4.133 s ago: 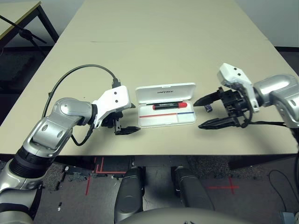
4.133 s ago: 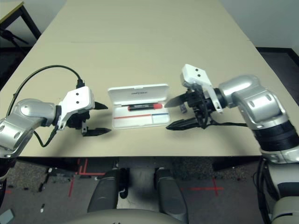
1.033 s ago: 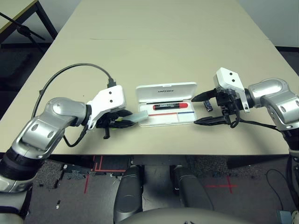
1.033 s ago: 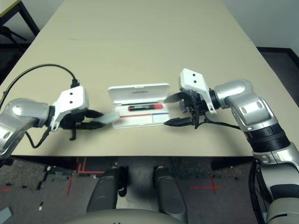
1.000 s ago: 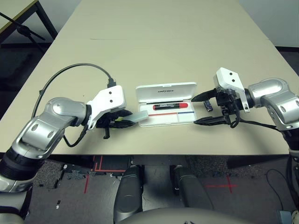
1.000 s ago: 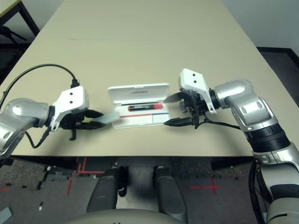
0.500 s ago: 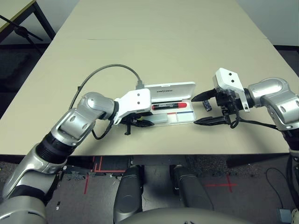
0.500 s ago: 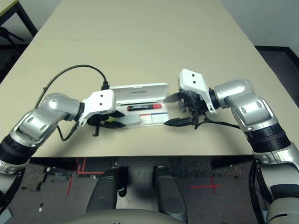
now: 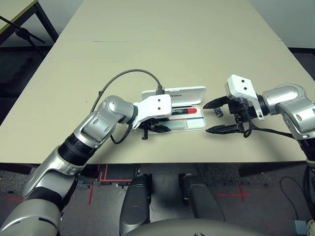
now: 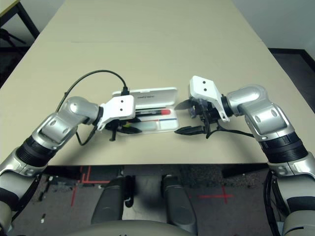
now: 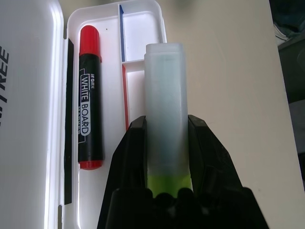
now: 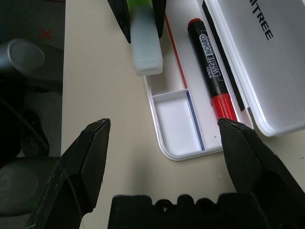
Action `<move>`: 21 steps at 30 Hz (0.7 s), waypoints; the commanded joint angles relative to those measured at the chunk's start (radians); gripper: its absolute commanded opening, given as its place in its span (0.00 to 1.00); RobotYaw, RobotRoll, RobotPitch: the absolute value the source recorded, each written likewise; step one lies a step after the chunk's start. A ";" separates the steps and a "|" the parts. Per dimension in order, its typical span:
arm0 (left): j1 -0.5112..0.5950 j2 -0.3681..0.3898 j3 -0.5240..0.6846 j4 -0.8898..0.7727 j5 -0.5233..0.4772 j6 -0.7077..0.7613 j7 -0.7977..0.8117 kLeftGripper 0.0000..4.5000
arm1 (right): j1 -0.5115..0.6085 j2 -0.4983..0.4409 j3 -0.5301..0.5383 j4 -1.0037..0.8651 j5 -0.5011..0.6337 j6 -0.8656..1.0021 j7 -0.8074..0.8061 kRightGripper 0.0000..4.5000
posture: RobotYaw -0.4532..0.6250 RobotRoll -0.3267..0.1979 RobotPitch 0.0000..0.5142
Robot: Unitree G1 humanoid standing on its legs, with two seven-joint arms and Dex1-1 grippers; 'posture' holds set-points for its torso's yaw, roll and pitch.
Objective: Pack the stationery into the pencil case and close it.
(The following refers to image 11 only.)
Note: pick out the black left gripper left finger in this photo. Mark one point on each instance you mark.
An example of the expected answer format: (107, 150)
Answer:
(128, 162)

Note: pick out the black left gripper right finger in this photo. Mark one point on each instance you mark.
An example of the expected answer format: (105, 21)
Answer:
(209, 162)

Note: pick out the green translucent highlighter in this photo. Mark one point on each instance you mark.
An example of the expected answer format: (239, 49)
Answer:
(166, 107)

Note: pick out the black red whiteboard marker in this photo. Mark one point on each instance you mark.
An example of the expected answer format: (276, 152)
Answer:
(90, 107)

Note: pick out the white plastic pencil case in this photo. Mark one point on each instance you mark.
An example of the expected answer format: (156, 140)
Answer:
(31, 95)

